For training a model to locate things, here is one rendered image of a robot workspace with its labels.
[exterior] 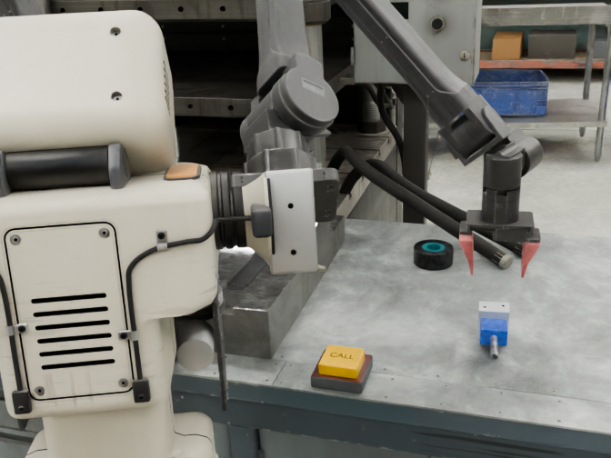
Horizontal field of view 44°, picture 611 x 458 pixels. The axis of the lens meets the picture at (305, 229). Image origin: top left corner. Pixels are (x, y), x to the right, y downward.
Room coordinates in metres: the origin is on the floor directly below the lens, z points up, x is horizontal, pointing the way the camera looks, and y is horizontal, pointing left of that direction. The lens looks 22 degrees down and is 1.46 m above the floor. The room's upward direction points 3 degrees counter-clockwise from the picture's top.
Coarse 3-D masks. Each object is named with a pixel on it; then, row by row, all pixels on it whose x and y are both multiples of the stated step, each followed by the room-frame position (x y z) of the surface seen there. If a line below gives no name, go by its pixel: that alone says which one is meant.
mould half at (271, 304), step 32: (320, 224) 1.36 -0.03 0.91; (224, 256) 1.29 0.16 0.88; (320, 256) 1.35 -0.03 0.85; (224, 288) 1.14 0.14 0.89; (256, 288) 1.14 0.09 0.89; (288, 288) 1.16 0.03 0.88; (224, 320) 1.08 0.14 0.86; (256, 320) 1.06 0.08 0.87; (288, 320) 1.15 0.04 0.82; (256, 352) 1.06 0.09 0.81
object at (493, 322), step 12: (480, 312) 1.09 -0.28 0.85; (492, 312) 1.09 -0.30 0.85; (504, 312) 1.08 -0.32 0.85; (480, 324) 1.07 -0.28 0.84; (492, 324) 1.07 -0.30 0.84; (504, 324) 1.07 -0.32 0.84; (480, 336) 1.05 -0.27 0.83; (492, 336) 1.04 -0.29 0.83; (504, 336) 1.05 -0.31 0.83; (492, 348) 1.01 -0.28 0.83
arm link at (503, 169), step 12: (504, 144) 1.13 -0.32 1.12; (492, 156) 1.09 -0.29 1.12; (504, 156) 1.07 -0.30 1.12; (516, 156) 1.08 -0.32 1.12; (492, 168) 1.08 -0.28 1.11; (504, 168) 1.07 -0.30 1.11; (516, 168) 1.07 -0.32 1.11; (492, 180) 1.07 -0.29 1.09; (504, 180) 1.07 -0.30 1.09; (516, 180) 1.07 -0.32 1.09; (504, 192) 1.08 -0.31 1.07
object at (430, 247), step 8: (424, 240) 1.44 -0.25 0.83; (432, 240) 1.43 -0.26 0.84; (440, 240) 1.43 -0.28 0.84; (416, 248) 1.40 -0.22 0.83; (424, 248) 1.40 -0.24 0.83; (432, 248) 1.42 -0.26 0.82; (440, 248) 1.39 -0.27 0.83; (448, 248) 1.39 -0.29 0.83; (416, 256) 1.38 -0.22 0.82; (424, 256) 1.37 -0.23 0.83; (432, 256) 1.36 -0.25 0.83; (440, 256) 1.36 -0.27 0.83; (448, 256) 1.37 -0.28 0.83; (416, 264) 1.38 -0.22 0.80; (424, 264) 1.37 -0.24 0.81; (432, 264) 1.36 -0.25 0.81; (440, 264) 1.36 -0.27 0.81; (448, 264) 1.37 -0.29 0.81
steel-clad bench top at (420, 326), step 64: (384, 256) 1.44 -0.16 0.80; (512, 256) 1.41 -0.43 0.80; (576, 256) 1.40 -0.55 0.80; (320, 320) 1.18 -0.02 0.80; (384, 320) 1.17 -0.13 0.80; (448, 320) 1.16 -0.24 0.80; (512, 320) 1.15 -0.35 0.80; (576, 320) 1.14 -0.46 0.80; (256, 384) 0.99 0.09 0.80; (384, 384) 0.97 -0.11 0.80; (448, 384) 0.96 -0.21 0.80; (512, 384) 0.96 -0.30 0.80; (576, 384) 0.95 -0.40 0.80
